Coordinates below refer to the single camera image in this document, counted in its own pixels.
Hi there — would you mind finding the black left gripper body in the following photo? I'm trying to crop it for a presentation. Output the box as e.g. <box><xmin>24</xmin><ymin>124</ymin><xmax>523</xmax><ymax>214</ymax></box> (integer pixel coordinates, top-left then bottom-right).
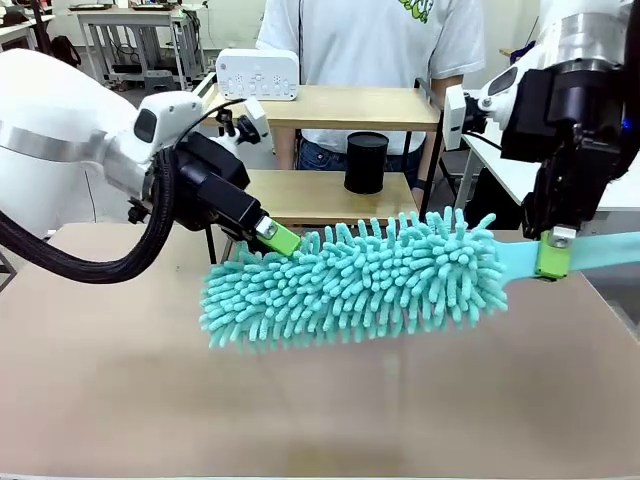
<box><xmin>172</xmin><ymin>130</ymin><xmax>265</xmax><ymax>247</ymax></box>

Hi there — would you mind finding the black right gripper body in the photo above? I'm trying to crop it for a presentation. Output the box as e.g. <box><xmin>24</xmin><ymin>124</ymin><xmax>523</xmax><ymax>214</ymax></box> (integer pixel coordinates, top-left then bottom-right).
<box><xmin>499</xmin><ymin>62</ymin><xmax>626</xmax><ymax>184</ymax></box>

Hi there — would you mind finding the teal microfiber duster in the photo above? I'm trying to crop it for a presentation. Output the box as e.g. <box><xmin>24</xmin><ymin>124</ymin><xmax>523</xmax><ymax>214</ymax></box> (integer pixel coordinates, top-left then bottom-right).
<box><xmin>198</xmin><ymin>203</ymin><xmax>640</xmax><ymax>357</ymax></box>

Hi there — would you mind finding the black cylindrical cup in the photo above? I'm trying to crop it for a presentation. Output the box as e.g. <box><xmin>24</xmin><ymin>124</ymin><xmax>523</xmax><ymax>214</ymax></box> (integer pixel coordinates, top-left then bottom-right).
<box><xmin>343</xmin><ymin>130</ymin><xmax>390</xmax><ymax>196</ymax></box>

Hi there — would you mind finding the grey step stool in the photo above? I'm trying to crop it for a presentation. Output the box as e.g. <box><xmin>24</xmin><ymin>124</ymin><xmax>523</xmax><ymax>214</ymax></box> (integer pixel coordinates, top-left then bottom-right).
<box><xmin>143</xmin><ymin>69</ymin><xmax>185</xmax><ymax>94</ymax></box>

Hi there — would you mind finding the white electronic console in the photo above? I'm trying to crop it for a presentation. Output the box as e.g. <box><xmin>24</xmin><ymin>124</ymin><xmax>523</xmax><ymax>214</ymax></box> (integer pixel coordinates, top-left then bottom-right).
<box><xmin>215</xmin><ymin>47</ymin><xmax>302</xmax><ymax>103</ymax></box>

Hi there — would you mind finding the grey workbench table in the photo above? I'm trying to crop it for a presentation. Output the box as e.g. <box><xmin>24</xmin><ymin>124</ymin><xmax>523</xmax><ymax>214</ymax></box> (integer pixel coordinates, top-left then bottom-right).
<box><xmin>68</xmin><ymin>2</ymin><xmax>204</xmax><ymax>86</ymax></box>

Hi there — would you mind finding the person in white t-shirt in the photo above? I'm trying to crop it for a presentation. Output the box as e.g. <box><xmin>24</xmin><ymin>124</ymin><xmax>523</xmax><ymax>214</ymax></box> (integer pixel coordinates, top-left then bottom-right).
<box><xmin>254</xmin><ymin>0</ymin><xmax>487</xmax><ymax>221</ymax></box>

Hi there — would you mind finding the black backpack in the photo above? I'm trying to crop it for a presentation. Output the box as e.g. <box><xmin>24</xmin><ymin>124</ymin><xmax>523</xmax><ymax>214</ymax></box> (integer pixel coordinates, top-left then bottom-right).
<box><xmin>49</xmin><ymin>34</ymin><xmax>82</xmax><ymax>69</ymax></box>

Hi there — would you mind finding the black stand pole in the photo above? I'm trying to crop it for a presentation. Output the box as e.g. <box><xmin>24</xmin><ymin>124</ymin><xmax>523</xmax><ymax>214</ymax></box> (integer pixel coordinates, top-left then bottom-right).
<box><xmin>29</xmin><ymin>0</ymin><xmax>54</xmax><ymax>56</ymax></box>

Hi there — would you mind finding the white desk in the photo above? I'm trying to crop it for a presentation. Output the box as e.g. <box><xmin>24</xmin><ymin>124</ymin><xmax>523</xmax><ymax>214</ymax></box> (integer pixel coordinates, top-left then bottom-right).
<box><xmin>0</xmin><ymin>13</ymin><xmax>56</xmax><ymax>51</ymax></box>

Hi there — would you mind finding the white frame table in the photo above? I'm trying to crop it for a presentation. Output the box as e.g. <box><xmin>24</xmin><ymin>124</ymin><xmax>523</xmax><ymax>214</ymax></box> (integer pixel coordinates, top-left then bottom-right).
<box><xmin>459</xmin><ymin>119</ymin><xmax>640</xmax><ymax>231</ymax></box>

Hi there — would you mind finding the wooden shelf with black frame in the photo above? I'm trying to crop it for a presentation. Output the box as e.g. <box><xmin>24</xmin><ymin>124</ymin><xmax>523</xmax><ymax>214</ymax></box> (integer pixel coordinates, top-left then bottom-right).
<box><xmin>199</xmin><ymin>77</ymin><xmax>447</xmax><ymax>266</ymax></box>

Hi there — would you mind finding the black camera cable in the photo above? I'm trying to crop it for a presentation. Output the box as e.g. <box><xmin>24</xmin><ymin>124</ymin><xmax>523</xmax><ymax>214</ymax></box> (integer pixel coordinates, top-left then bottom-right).
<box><xmin>197</xmin><ymin>97</ymin><xmax>251</xmax><ymax>134</ymax></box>
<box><xmin>462</xmin><ymin>128</ymin><xmax>505</xmax><ymax>152</ymax></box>

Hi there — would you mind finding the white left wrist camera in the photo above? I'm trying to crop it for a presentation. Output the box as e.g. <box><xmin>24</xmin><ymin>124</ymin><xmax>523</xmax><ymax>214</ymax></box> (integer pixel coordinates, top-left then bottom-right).
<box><xmin>234</xmin><ymin>97</ymin><xmax>275</xmax><ymax>155</ymax></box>

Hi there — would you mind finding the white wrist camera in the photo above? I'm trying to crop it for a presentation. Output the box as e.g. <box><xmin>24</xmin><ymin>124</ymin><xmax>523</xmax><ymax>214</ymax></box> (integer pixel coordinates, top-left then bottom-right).
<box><xmin>234</xmin><ymin>97</ymin><xmax>275</xmax><ymax>155</ymax></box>
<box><xmin>442</xmin><ymin>84</ymin><xmax>470</xmax><ymax>152</ymax></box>

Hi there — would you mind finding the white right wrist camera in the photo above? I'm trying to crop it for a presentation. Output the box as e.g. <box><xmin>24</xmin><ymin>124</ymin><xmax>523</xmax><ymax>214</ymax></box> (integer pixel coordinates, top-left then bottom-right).
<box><xmin>442</xmin><ymin>84</ymin><xmax>470</xmax><ymax>152</ymax></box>

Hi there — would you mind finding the black braided cable bundle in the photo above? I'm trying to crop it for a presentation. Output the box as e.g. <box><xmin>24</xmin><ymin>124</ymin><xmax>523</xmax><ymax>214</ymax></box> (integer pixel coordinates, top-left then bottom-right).
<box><xmin>0</xmin><ymin>148</ymin><xmax>177</xmax><ymax>286</ymax></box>

